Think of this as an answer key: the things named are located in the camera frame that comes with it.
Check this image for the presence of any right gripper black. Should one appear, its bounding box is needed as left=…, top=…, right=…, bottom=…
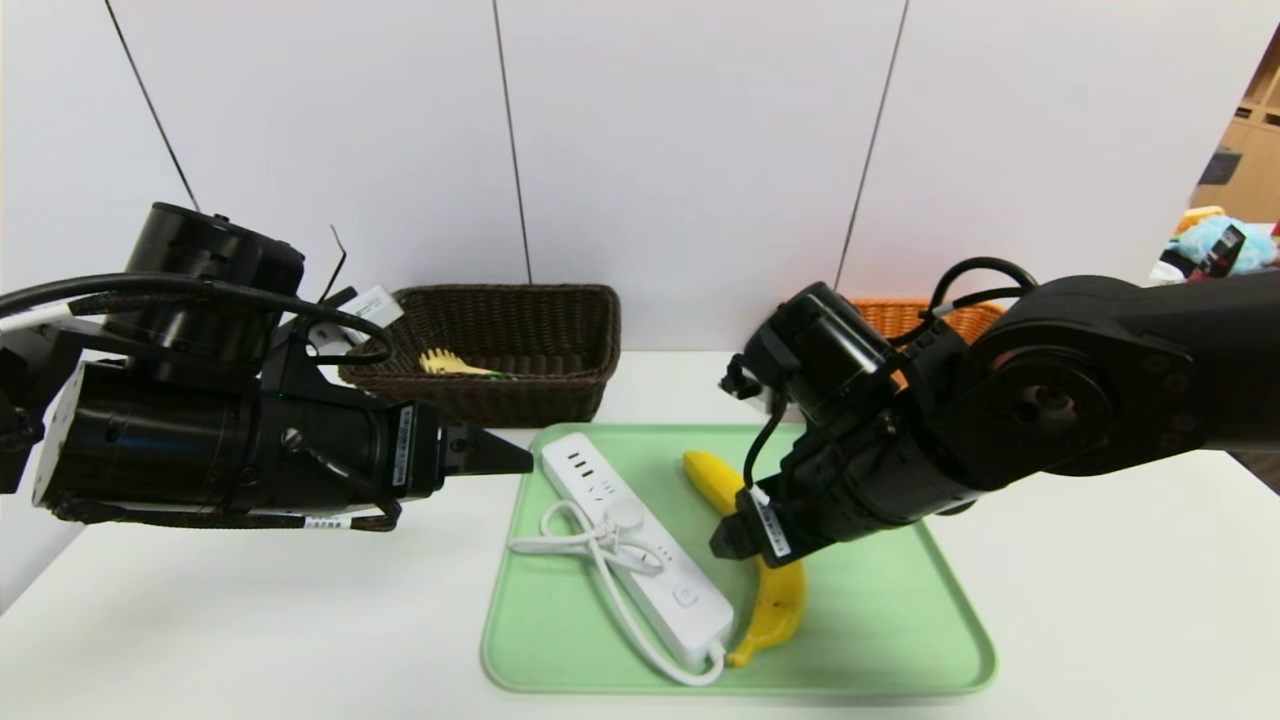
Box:
left=708, top=422, right=923, bottom=569

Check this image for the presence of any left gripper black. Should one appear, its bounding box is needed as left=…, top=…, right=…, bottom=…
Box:
left=254, top=382, right=534, bottom=510

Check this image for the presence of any yellow banana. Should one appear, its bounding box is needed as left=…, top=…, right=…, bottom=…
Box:
left=683, top=450, right=807, bottom=668

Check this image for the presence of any white power strip with cable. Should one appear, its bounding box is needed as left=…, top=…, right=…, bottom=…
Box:
left=509, top=432, right=735, bottom=687

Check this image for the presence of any pasta spoon with green handle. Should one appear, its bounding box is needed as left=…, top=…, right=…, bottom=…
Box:
left=418, top=348, right=513, bottom=380

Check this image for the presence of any dark brown wicker basket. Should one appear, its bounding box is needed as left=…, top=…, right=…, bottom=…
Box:
left=338, top=285, right=622, bottom=430

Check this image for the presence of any orange wicker basket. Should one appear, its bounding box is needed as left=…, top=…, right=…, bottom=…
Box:
left=850, top=298, right=1007, bottom=347

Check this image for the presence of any light green plastic tray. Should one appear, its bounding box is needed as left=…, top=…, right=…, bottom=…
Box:
left=481, top=422, right=998, bottom=697

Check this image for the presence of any blue plush toy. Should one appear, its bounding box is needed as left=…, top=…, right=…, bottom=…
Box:
left=1176, top=215, right=1280, bottom=276

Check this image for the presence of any black upright box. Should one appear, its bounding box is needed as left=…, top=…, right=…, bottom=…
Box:
left=1190, top=225, right=1247, bottom=281

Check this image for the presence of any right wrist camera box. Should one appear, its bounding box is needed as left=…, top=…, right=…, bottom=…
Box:
left=720, top=352, right=777, bottom=403

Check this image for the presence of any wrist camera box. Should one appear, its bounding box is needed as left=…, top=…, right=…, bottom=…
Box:
left=720, top=352, right=777, bottom=403
left=320, top=285, right=405, bottom=347

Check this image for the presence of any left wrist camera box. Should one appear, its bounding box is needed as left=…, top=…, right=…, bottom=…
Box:
left=320, top=285, right=405, bottom=347

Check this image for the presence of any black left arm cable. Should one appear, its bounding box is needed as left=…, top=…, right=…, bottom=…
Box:
left=0, top=275, right=394, bottom=367

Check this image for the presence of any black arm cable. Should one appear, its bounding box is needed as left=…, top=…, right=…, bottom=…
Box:
left=0, top=275, right=394, bottom=367
left=925, top=257, right=1041, bottom=323

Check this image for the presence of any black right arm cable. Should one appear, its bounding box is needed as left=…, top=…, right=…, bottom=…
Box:
left=925, top=257, right=1041, bottom=323

